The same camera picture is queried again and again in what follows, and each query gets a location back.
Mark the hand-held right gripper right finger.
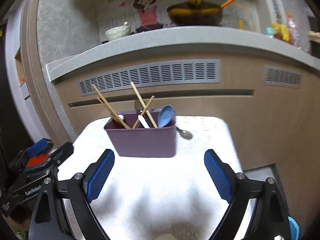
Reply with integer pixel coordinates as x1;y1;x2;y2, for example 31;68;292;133
204;149;292;240

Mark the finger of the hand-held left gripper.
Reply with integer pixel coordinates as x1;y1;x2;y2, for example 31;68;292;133
25;142;74;174
10;139;53;170

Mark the beige ceramic bowl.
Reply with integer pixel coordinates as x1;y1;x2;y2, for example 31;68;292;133
104;25;131;41

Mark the wooden counter cabinet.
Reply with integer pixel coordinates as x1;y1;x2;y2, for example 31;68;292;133
54;52;320;205

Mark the wooden chopstick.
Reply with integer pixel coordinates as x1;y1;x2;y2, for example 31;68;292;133
130;81;158;128
97;97;125;128
91;84;132;129
132;95;155;129

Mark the white lace tablecloth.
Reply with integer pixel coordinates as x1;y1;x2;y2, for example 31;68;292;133
59;116;250;240

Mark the light blue plastic object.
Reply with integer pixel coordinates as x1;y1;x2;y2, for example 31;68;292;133
287;216;300;240

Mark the black wok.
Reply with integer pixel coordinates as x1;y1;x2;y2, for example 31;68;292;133
166;1;224;27

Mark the metal spoon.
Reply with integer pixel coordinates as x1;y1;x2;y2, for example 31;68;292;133
176;126;193;140

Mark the grey stone countertop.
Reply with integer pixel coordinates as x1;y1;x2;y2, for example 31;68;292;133
46;25;320;83

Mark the white wall appliance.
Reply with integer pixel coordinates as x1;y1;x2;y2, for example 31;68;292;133
261;0;285;34

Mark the orange-capped plastic bottle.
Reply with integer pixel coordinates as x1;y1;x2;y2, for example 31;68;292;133
286;13;298;45

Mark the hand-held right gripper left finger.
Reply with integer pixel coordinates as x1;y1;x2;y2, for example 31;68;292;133
29;149;115;240

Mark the yellow packet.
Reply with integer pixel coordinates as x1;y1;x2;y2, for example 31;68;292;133
271;22;292;40

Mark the blue plastic spoon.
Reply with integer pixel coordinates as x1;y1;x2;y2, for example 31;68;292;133
157;104;175;128

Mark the purple plastic utensil holder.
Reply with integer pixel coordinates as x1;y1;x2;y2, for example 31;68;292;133
104;109;177;158

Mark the white utensil handle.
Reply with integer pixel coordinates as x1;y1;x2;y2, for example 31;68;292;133
138;114;151;129

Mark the large grey vent grille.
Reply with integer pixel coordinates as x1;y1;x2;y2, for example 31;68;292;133
79;59;222;97

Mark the white shelf cabinet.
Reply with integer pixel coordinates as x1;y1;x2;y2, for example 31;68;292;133
5;17;32;100

